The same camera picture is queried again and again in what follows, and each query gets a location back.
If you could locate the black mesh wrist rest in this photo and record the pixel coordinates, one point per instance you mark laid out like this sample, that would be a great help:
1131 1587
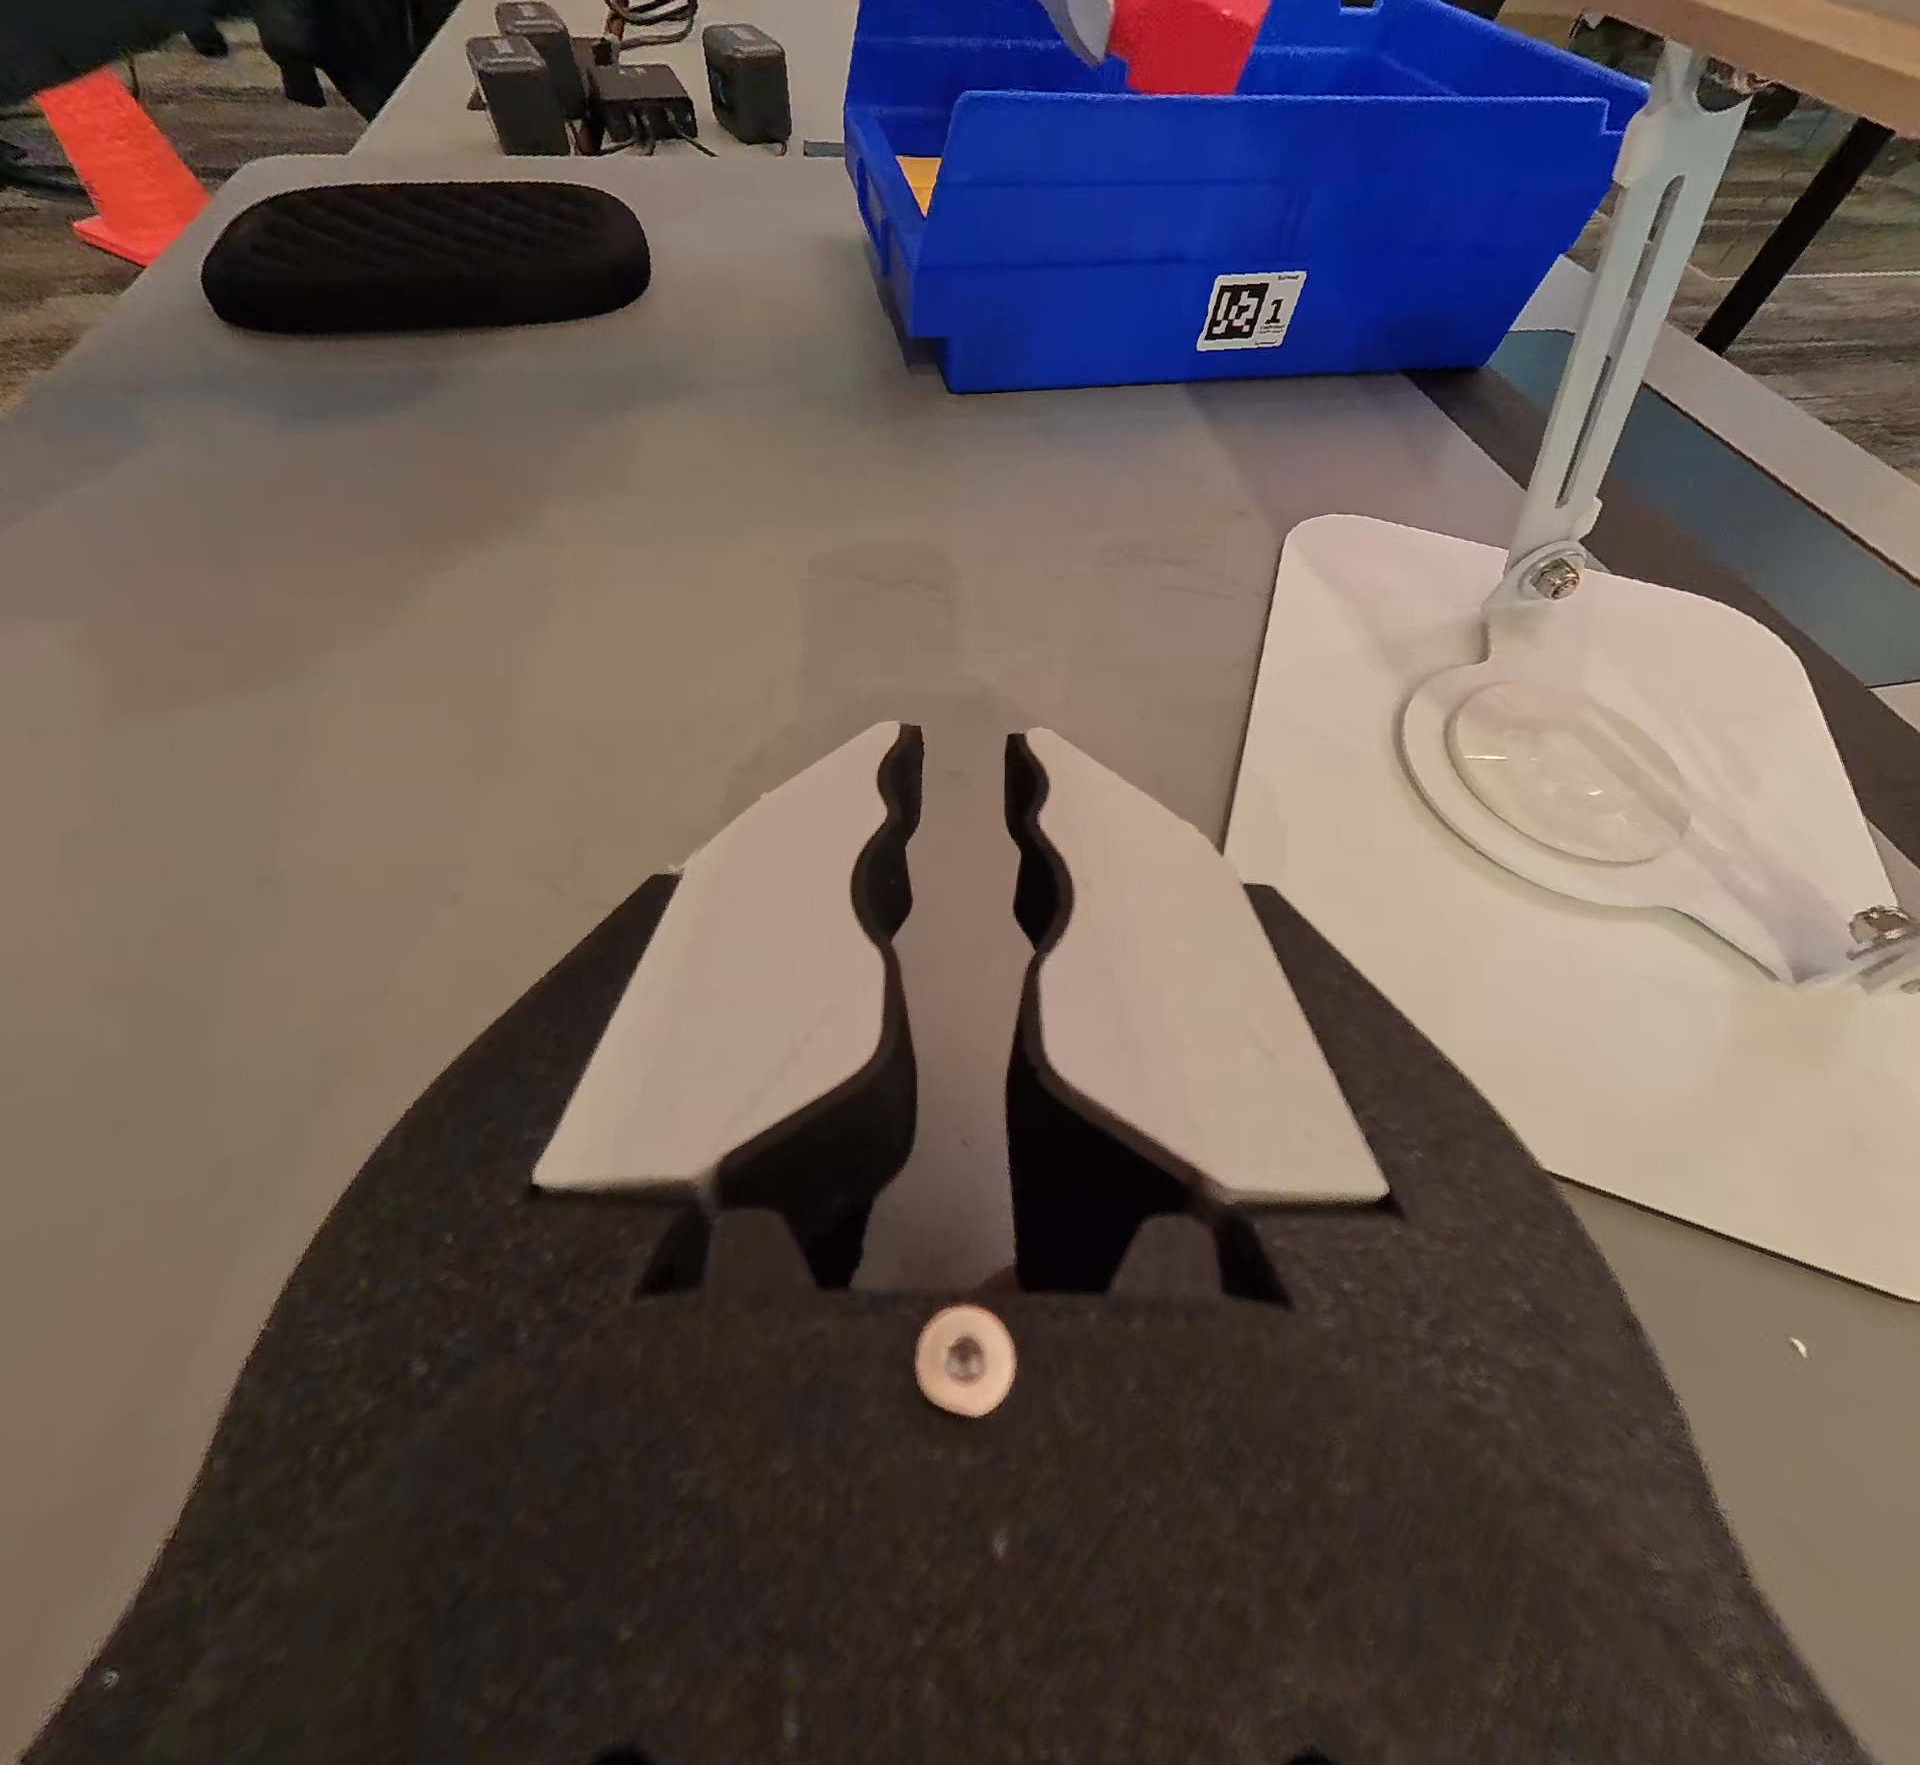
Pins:
429 259

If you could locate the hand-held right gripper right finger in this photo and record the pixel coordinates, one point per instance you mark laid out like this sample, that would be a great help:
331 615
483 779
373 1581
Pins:
1185 1015

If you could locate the red building block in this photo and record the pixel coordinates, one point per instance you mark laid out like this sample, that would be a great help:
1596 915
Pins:
1194 24

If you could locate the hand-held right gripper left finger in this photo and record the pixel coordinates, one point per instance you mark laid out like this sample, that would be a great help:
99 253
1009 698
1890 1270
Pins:
734 1015

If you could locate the blue tagged plastic bin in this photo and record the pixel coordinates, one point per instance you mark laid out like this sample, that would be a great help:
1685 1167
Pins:
1200 221

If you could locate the grey desk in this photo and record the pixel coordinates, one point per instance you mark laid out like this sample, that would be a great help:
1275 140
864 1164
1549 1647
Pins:
599 521

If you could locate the black slanted frame leg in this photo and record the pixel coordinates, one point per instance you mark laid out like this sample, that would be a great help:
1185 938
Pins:
1791 236

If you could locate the orange traffic cone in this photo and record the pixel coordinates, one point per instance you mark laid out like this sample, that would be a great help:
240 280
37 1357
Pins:
121 175

